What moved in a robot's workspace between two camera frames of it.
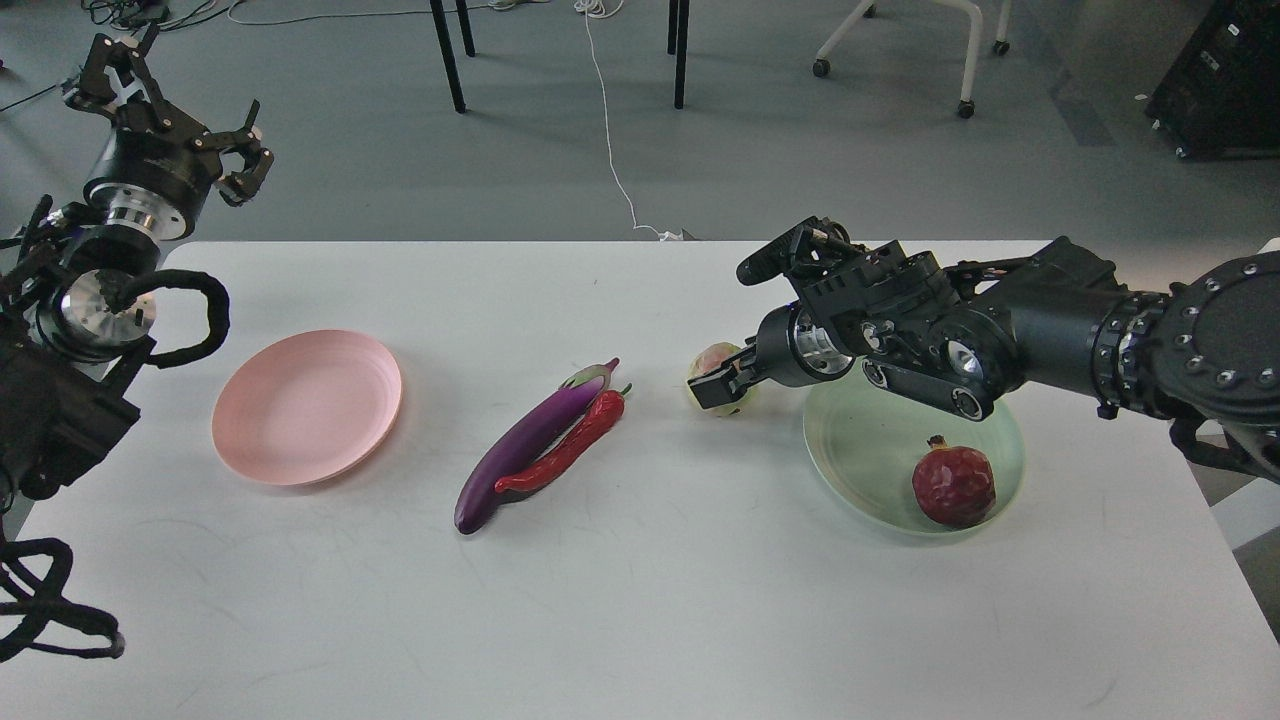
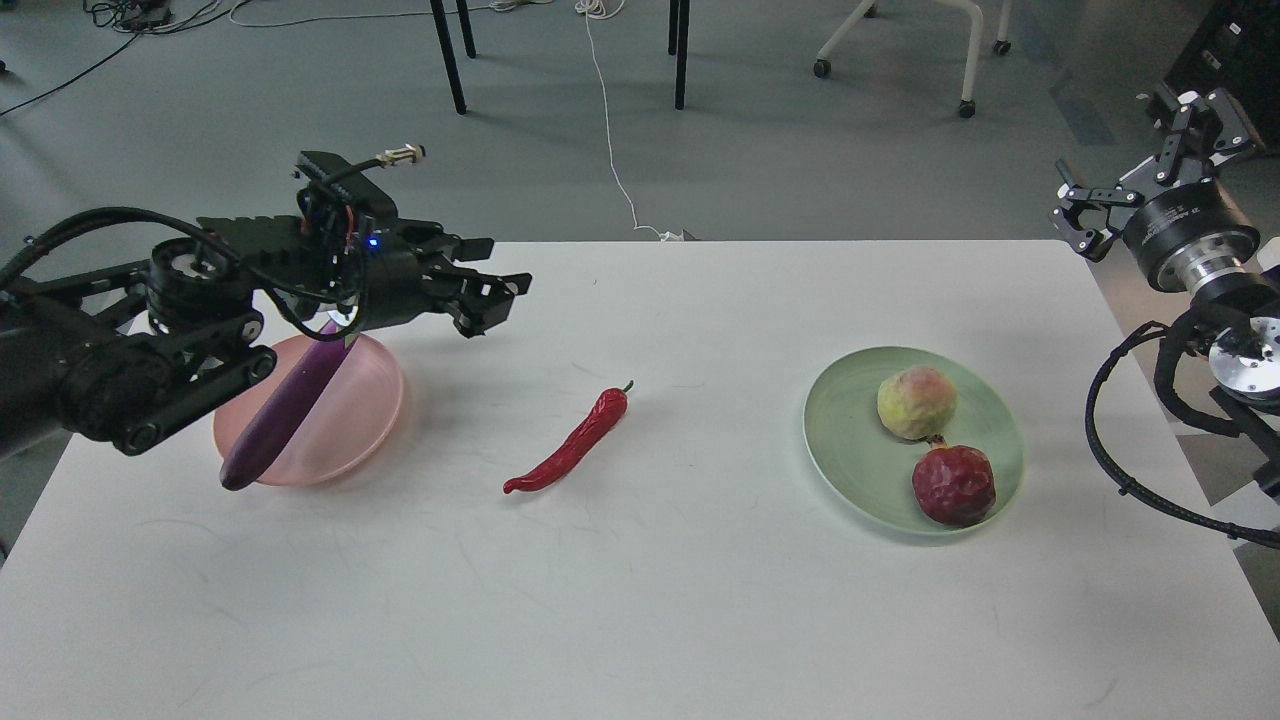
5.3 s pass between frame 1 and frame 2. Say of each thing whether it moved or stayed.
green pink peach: moved
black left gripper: moved
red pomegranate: stayed
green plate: stayed
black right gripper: moved
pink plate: stayed
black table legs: stayed
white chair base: stayed
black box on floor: stayed
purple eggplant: moved
